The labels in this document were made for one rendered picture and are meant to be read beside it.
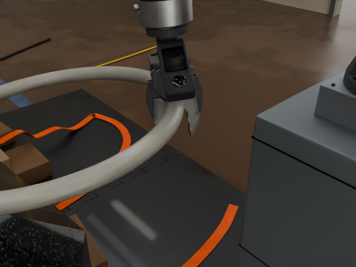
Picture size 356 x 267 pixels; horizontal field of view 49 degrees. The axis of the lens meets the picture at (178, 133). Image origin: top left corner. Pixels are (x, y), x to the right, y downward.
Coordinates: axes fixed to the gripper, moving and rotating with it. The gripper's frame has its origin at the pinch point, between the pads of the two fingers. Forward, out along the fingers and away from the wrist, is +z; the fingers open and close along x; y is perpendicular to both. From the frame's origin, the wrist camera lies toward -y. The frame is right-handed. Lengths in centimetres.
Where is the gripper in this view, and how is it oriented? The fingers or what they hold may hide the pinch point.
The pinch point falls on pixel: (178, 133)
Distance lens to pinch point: 73.5
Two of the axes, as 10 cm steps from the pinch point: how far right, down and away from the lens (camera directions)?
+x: -9.9, 1.4, -0.8
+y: -1.4, -4.8, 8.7
